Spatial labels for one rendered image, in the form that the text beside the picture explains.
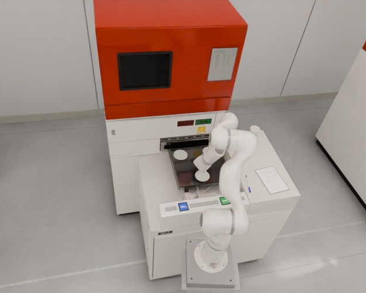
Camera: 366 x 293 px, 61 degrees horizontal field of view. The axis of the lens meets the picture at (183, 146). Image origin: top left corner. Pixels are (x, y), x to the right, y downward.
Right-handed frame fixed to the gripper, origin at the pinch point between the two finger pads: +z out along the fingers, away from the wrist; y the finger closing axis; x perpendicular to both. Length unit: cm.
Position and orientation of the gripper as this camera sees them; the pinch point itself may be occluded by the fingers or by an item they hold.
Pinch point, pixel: (196, 168)
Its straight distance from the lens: 212.4
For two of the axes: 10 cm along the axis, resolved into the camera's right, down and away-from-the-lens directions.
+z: -3.9, 4.2, 8.2
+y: 6.5, 7.6, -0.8
